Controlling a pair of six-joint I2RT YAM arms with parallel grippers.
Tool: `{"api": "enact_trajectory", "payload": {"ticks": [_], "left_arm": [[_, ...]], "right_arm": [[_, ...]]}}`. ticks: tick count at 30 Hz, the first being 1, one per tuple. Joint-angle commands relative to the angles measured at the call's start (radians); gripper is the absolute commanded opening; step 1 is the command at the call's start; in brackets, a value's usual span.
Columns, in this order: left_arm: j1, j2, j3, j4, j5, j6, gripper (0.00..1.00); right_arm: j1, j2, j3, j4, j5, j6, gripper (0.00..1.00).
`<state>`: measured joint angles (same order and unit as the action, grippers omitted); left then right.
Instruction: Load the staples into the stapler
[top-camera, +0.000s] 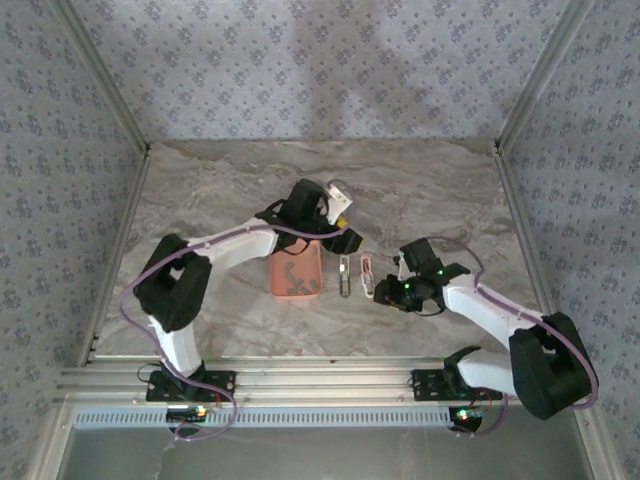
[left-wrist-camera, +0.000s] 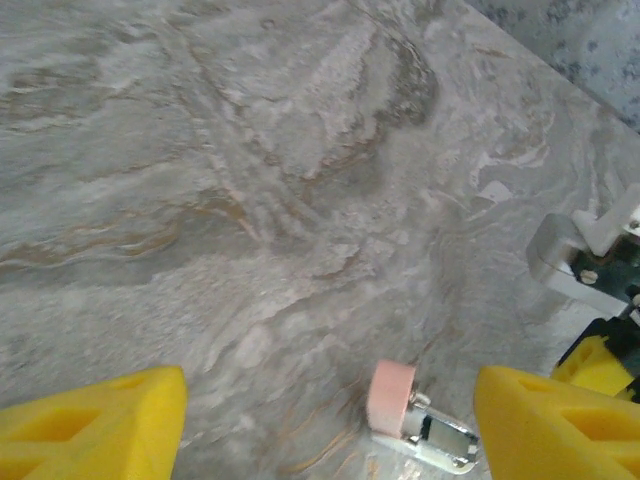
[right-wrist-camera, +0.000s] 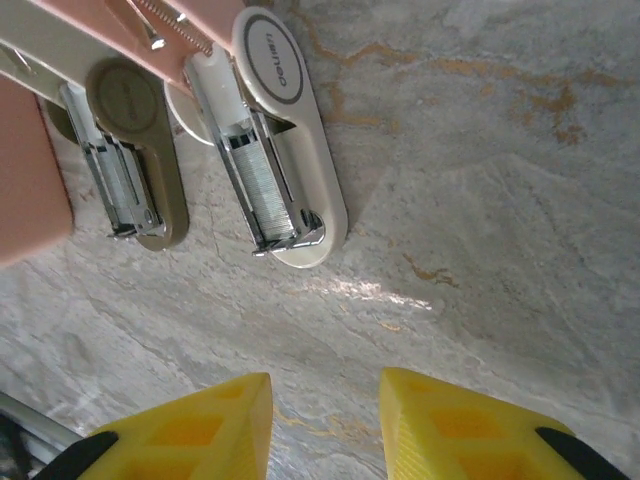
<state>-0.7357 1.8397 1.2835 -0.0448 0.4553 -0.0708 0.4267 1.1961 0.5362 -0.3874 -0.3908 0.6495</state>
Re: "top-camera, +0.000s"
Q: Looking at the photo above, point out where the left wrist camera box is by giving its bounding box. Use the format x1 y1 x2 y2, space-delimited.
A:
325 183 354 225

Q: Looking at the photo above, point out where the aluminium side rail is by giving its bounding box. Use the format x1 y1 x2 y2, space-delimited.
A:
77 149 152 369
493 149 572 364

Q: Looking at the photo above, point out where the grey slotted cable duct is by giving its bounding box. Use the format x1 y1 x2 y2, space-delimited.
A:
72 405 454 430

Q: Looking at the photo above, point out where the brown stapler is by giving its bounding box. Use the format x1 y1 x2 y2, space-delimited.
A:
338 254 353 298

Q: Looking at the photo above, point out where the pink white stapler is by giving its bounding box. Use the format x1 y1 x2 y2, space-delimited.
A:
359 254 376 300

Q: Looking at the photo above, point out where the aluminium extrusion beam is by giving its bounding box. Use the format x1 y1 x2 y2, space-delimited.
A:
53 355 600 406

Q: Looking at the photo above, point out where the small controller board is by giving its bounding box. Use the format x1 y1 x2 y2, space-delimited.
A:
449 407 489 427
166 407 209 424

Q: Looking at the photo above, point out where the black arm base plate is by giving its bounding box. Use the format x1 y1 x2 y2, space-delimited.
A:
145 370 237 402
410 368 504 401

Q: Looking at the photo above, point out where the purple cable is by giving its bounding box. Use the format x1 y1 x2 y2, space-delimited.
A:
121 179 351 442
427 235 600 440

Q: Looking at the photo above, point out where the pink plastic tray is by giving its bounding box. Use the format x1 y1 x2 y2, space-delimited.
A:
269 238 323 302

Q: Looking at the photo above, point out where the aluminium frame post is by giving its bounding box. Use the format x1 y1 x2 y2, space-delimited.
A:
493 0 597 154
49 0 152 155

